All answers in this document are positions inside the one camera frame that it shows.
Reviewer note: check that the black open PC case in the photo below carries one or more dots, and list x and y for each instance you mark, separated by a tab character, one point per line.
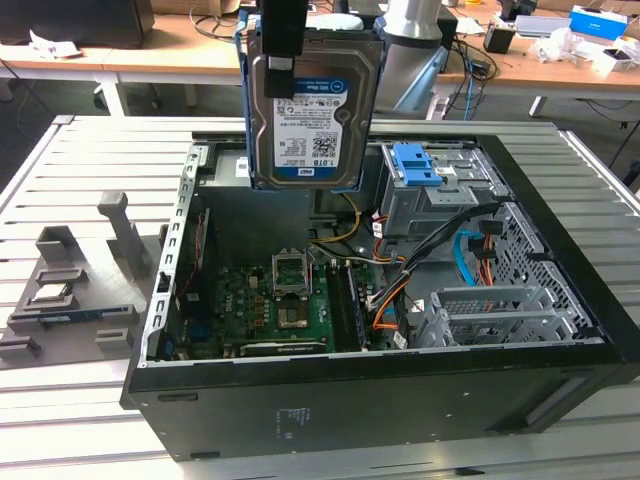
350	415

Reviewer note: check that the white power strip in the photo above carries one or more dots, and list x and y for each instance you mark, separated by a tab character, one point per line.
440	107

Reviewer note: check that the CPU socket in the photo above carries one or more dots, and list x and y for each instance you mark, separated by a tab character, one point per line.
292	272

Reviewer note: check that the black monitor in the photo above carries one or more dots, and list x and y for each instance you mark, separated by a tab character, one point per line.
90	20

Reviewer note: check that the perforated metal drive cage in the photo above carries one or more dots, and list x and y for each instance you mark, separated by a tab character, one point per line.
500	300

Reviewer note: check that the green motherboard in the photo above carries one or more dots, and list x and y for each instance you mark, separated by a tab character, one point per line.
240	300

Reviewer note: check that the brown cardboard box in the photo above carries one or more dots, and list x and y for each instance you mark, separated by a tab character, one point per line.
190	6

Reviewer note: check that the black speaker box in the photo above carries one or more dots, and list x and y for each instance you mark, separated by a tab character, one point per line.
450	30

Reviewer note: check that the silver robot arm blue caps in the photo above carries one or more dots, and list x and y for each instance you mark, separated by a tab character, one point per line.
415	20

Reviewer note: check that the clear plastic bags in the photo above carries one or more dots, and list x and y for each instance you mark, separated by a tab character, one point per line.
565	45

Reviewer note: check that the silver CPU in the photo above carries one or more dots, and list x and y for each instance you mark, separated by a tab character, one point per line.
52	293

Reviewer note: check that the black RAM slot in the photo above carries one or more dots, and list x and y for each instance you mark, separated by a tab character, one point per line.
357	305
341	307

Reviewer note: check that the wooden desk white frame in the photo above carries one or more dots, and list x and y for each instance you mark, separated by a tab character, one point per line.
175	60

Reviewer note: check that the metal disk bay cage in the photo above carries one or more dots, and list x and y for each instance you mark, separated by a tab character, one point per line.
440	200

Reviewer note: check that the small white box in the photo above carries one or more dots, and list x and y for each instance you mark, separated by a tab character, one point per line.
620	60

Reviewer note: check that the hard disk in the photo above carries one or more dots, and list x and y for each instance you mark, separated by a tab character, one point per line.
320	75

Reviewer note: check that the flat silver case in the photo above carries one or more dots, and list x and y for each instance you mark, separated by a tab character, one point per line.
540	25

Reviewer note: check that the black graphics card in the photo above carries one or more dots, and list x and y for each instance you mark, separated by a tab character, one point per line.
280	348

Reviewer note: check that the grey power supply unit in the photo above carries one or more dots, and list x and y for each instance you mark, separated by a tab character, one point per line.
250	220

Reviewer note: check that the grey parts rack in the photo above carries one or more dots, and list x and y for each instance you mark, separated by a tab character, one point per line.
100	300

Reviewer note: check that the blue cardboard box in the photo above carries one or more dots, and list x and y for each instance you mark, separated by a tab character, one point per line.
597	22

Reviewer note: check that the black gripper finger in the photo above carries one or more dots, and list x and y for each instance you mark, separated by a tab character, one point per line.
282	25

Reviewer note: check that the blue disk bay latch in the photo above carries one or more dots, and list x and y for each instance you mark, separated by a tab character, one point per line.
407	172

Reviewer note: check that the crumpled white paper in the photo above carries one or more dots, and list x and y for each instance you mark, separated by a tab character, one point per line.
50	46

